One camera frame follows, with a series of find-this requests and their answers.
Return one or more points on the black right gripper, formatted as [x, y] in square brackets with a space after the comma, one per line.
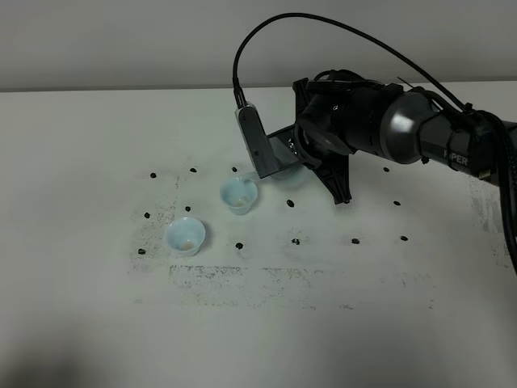
[313, 140]

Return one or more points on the light blue porcelain teapot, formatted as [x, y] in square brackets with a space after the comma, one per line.
[288, 179]

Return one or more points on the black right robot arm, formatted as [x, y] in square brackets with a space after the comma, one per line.
[339, 113]

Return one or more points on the light blue far teacup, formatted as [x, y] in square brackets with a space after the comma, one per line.
[239, 194]

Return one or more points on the light blue teacup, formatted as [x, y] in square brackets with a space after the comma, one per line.
[185, 235]
[239, 194]

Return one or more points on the light blue near teacup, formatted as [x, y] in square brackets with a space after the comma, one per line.
[185, 235]

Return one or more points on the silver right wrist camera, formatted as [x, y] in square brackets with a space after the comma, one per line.
[257, 143]

